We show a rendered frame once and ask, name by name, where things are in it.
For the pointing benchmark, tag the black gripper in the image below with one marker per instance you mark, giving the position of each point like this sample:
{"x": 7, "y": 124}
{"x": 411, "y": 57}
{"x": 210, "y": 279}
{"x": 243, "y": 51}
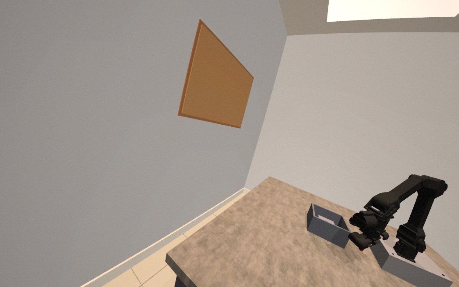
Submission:
{"x": 368, "y": 238}

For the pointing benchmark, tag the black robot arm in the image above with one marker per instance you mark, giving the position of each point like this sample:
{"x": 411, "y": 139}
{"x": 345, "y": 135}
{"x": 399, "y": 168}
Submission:
{"x": 411, "y": 234}

